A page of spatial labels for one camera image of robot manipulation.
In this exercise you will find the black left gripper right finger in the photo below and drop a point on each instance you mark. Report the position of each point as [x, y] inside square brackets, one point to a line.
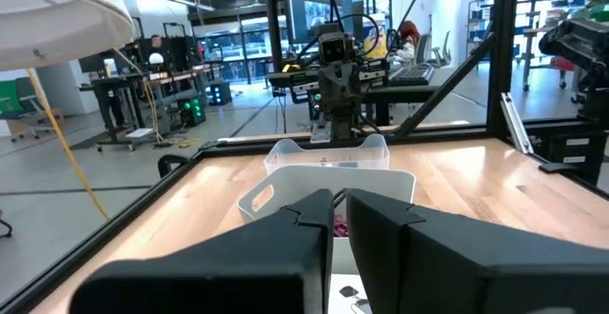
[476, 271]

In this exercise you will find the computer with white lights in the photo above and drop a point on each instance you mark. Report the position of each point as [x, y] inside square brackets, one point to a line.
[220, 94]

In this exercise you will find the green chair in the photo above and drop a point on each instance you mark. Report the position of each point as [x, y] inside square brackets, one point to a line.
[9, 97]

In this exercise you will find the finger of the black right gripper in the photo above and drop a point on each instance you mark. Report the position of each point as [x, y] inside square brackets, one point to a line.
[348, 92]
[332, 92]

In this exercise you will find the seated person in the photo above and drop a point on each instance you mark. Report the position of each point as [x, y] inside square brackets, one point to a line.
[409, 43]

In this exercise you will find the white globe lamp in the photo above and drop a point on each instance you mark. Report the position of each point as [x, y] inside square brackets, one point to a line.
[156, 58]

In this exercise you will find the black keyboard desk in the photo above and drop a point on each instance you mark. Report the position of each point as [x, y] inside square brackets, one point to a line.
[404, 94]

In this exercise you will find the white printed leaflet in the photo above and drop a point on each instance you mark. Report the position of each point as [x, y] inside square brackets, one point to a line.
[335, 300]

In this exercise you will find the black box with white labels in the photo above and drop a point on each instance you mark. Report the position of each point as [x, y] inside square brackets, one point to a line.
[571, 150]

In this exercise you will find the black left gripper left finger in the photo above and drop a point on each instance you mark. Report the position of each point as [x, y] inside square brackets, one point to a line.
[214, 280]

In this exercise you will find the white shade table lamp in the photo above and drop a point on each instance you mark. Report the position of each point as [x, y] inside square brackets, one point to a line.
[57, 14]

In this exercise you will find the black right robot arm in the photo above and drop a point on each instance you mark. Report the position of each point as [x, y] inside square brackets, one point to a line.
[343, 126]

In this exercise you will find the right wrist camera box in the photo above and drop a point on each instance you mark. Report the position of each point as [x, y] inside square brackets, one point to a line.
[335, 47]

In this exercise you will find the black aluminium table frame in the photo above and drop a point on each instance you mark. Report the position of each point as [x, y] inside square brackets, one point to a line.
[505, 66]

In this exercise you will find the black rounded jointed equipment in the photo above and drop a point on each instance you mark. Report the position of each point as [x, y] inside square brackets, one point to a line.
[580, 52]

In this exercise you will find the yellow wipes container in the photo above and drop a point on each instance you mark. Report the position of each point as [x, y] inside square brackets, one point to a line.
[376, 43]

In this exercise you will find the black workshop desk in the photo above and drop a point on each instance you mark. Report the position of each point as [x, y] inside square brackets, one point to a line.
[114, 82]

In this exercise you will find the silver metal bracket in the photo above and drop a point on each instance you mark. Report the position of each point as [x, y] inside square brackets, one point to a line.
[321, 135]

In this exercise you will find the black keyboard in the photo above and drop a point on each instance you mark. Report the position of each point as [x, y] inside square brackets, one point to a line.
[411, 75]

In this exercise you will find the computer with green lights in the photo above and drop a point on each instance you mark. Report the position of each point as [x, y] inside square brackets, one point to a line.
[190, 111]

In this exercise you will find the silver aluminium bar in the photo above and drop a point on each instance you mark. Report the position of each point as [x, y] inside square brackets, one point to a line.
[516, 123]

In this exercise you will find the clear plastic bin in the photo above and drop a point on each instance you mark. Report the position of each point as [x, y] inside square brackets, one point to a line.
[295, 154]

